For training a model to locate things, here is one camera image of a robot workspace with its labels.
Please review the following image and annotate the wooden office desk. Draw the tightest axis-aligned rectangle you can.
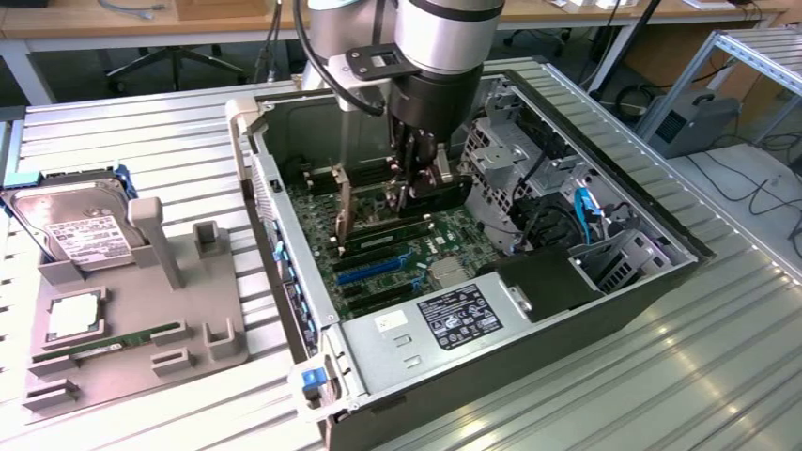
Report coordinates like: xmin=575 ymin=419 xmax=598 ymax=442
xmin=0 ymin=0 xmax=315 ymax=107
xmin=498 ymin=0 xmax=791 ymax=95

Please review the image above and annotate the grey power supply unit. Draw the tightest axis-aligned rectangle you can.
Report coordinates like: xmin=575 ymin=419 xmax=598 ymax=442
xmin=337 ymin=281 xmax=508 ymax=396

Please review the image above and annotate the grey perforated disk bay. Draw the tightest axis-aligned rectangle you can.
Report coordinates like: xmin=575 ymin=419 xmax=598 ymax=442
xmin=572 ymin=229 xmax=675 ymax=295

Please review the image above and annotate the green Dell motherboard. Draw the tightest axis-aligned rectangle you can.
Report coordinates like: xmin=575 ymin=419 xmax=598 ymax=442
xmin=288 ymin=157 xmax=503 ymax=319

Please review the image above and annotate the silver hard disk drive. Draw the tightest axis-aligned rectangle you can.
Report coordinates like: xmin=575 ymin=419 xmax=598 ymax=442
xmin=0 ymin=180 xmax=136 ymax=272

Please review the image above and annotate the aluminium shelf frame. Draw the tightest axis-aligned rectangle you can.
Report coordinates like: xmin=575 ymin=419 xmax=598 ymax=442
xmin=631 ymin=27 xmax=802 ymax=147

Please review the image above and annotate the silver finned chipset heatsink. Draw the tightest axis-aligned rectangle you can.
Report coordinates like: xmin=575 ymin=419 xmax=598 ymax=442
xmin=428 ymin=260 xmax=468 ymax=288

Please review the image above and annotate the graphics card with metal bracket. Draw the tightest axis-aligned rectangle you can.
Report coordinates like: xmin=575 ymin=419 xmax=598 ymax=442
xmin=328 ymin=162 xmax=475 ymax=257

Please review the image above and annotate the pale blue network cable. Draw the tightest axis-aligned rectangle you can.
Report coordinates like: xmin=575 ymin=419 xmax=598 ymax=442
xmin=97 ymin=0 xmax=168 ymax=21

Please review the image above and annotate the blue plastic disk carrier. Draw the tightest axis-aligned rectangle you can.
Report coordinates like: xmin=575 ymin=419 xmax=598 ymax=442
xmin=0 ymin=160 xmax=139 ymax=222

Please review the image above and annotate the labelled green RAM stick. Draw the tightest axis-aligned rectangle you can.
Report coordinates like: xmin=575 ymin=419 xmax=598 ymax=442
xmin=343 ymin=224 xmax=435 ymax=255

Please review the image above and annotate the grey plastic parts rack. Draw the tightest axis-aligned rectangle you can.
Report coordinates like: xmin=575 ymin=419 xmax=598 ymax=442
xmin=17 ymin=196 xmax=252 ymax=427

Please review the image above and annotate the black office chair base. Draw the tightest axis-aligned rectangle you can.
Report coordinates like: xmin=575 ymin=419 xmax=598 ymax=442
xmin=103 ymin=44 xmax=249 ymax=93
xmin=500 ymin=26 xmax=572 ymax=48

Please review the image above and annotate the grey box device with handle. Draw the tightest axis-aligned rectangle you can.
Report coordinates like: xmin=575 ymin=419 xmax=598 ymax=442
xmin=644 ymin=91 xmax=744 ymax=159

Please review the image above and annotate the blue flat wire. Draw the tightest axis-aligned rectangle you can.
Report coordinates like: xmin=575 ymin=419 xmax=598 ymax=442
xmin=572 ymin=186 xmax=607 ymax=246

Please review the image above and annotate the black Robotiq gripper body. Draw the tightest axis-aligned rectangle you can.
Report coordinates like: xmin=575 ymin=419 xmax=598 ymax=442
xmin=387 ymin=65 xmax=483 ymax=141

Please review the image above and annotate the silver CPU chip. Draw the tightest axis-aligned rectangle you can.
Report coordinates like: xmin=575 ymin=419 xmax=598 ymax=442
xmin=48 ymin=295 xmax=105 ymax=337

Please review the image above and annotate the open black PC case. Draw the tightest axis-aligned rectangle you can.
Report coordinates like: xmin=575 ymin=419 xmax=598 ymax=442
xmin=224 ymin=69 xmax=716 ymax=451

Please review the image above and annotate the blue expansion slot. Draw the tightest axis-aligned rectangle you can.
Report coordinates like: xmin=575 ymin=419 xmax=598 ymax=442
xmin=336 ymin=256 xmax=408 ymax=286

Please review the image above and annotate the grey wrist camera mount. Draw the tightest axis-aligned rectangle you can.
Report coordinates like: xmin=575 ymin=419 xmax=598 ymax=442
xmin=328 ymin=43 xmax=421 ymax=114

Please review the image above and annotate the grey metal drive cage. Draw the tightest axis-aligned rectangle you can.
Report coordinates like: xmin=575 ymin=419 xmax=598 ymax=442
xmin=460 ymin=116 xmax=603 ymax=250

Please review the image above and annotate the black plastic shroud box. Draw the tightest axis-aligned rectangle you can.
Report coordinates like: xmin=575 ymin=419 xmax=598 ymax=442
xmin=479 ymin=246 xmax=607 ymax=323

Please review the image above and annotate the robot wrist cable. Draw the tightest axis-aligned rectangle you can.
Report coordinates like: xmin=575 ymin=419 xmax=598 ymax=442
xmin=256 ymin=0 xmax=387 ymax=117

